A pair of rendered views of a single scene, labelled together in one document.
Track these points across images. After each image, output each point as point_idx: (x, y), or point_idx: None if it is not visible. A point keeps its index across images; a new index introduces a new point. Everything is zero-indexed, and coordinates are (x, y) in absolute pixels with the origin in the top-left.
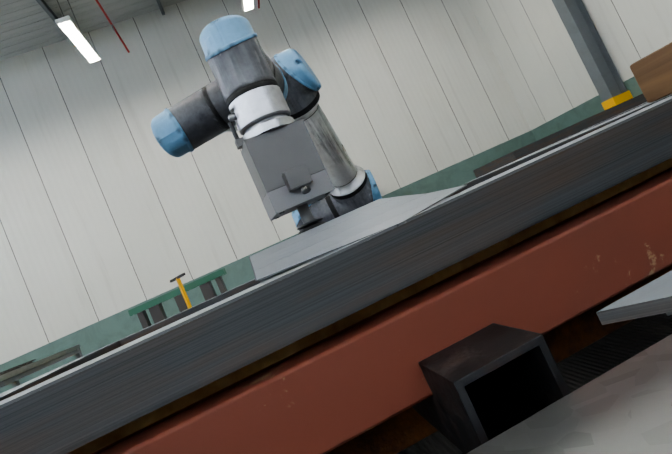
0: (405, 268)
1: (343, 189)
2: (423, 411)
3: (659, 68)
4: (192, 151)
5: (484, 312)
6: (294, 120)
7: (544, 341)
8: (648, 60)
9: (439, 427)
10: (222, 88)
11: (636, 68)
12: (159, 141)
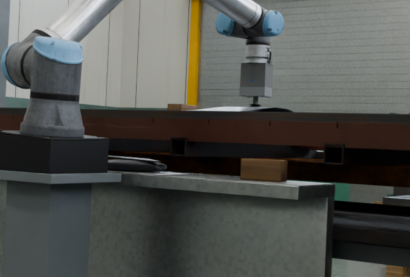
0: None
1: None
2: (304, 155)
3: (185, 109)
4: (266, 36)
5: None
6: None
7: None
8: (185, 105)
9: (307, 156)
10: (269, 38)
11: (182, 105)
12: (282, 28)
